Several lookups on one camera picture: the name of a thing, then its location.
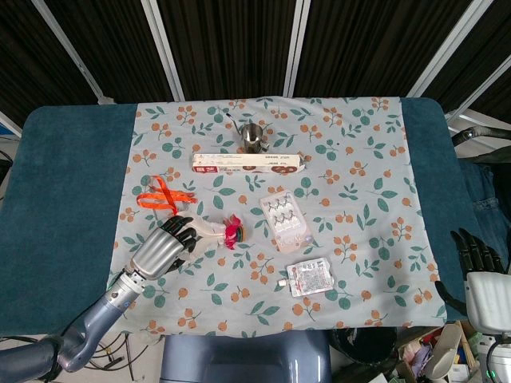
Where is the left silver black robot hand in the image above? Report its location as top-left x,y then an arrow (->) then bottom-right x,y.
129,215 -> 199,282

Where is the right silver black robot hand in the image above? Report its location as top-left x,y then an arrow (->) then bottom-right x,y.
434,227 -> 511,335

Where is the colourful shuttlecock toy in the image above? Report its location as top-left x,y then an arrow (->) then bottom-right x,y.
188,213 -> 248,252

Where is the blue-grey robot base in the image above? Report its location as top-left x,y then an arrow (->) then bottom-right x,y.
160,330 -> 334,383

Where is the cluttered cardboard box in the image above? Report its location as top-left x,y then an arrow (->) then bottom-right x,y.
393,318 -> 490,383

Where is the teal table cover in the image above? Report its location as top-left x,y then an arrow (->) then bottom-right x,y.
0,97 -> 468,337

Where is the floral patterned tablecloth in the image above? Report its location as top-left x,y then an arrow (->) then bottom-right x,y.
106,95 -> 448,339

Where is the long white red cardboard box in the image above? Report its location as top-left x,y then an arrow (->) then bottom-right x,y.
192,151 -> 311,176

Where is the black office chair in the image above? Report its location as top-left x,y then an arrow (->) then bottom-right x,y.
450,125 -> 511,164

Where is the clear blister pack of hooks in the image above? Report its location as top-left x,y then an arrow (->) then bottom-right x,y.
259,190 -> 314,254

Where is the steel long-spout pitcher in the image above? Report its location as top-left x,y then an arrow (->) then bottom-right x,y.
225,113 -> 270,155

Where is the silver red spouted pouch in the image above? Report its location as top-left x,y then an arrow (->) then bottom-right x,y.
278,257 -> 335,298

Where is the orange ribbon lanyard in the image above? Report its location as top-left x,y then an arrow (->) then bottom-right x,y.
136,176 -> 199,214

